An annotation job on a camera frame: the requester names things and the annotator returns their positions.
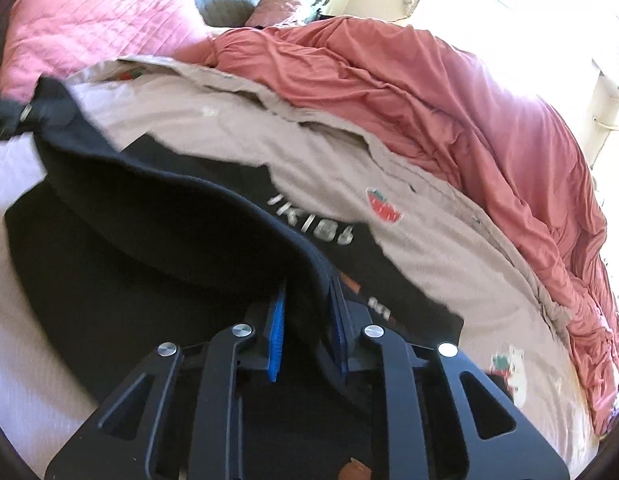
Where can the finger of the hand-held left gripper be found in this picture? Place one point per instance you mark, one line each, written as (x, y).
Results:
(22, 112)

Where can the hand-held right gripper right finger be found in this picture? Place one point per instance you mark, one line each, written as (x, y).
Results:
(339, 330)

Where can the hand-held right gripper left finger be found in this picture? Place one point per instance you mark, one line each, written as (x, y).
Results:
(275, 330)

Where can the black sweater with orange cuffs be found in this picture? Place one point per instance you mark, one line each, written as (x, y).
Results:
(139, 240)

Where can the pink quilted pillow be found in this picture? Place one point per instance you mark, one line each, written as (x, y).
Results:
(99, 30)

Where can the beige printed blanket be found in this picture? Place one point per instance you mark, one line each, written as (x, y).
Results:
(439, 260)

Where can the salmon pink duvet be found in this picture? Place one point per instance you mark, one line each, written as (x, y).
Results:
(439, 110)

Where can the white textured bedsheet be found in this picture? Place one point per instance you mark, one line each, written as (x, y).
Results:
(19, 360)

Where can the small dusty pink cushion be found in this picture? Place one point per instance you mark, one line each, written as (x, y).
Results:
(277, 7)

